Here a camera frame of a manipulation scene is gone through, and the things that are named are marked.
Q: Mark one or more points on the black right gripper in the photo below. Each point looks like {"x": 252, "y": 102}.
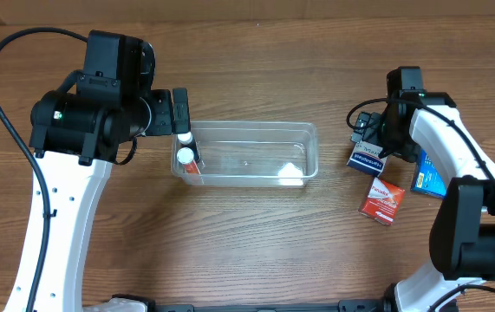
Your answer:
{"x": 364, "y": 127}

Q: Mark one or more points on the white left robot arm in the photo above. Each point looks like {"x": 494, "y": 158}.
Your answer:
{"x": 77, "y": 130}

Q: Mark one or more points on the white blue medicine box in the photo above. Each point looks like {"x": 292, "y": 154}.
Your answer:
{"x": 365, "y": 158}

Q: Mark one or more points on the red Panadol box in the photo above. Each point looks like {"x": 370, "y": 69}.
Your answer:
{"x": 382, "y": 202}

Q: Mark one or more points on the dark bottle white cap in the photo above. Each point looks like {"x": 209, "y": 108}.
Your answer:
{"x": 187, "y": 140}

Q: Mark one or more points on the clear plastic container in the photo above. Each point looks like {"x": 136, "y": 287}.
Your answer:
{"x": 251, "y": 154}

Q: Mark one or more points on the orange tube white cap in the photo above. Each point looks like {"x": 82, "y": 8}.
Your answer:
{"x": 186, "y": 157}

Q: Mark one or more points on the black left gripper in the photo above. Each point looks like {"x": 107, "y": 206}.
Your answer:
{"x": 180, "y": 111}

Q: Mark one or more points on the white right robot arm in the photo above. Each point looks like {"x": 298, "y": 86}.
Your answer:
{"x": 418, "y": 122}

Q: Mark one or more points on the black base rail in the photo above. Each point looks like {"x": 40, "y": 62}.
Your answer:
{"x": 273, "y": 307}

